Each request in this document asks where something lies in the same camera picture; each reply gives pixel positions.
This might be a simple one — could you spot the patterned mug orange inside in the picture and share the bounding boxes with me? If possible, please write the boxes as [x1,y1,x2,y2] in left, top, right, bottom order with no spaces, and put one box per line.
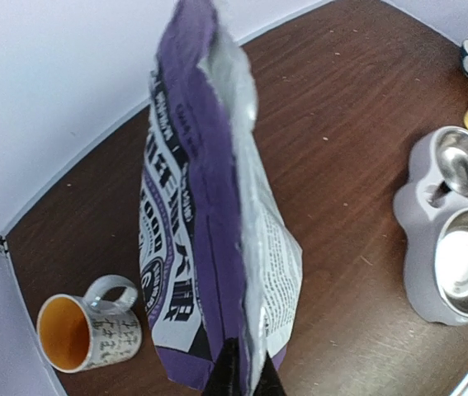
[36,275,143,374]

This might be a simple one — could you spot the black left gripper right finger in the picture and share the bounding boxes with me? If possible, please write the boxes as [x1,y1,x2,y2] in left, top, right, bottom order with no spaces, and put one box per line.
[253,357,286,396]

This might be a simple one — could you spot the purple pet food bag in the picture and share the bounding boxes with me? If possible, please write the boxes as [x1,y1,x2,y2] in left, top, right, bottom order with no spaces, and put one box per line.
[139,1,302,395]

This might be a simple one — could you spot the grey double bowl feeder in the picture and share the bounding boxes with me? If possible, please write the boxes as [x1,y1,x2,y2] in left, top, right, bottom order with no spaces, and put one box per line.
[393,126,468,326]

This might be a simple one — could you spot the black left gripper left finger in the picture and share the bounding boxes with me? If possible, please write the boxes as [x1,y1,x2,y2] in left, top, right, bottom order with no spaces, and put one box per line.
[201,339,241,396]

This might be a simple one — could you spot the steel bowl far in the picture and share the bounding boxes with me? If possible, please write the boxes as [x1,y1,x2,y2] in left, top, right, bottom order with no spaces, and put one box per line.
[435,127,468,198]

